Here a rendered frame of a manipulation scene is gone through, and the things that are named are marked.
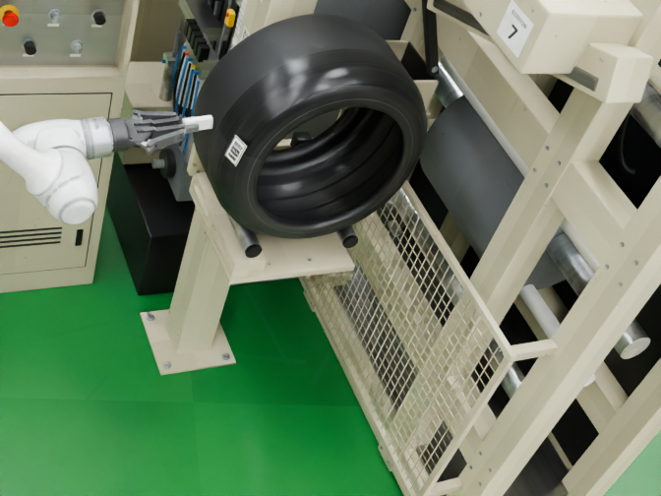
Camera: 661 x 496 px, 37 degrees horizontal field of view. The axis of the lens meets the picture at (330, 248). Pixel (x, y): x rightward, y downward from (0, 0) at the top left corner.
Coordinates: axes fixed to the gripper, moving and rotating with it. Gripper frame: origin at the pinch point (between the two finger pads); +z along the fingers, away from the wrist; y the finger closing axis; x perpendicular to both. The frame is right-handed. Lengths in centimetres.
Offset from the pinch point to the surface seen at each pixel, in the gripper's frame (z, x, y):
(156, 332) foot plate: 3, 123, 36
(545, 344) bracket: 73, 35, -59
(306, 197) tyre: 34.0, 36.2, 4.9
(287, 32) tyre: 23.1, -16.6, 7.8
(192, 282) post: 11, 89, 27
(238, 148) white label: 6.5, -0.2, -10.2
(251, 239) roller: 13.0, 32.7, -9.3
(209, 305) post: 17, 101, 25
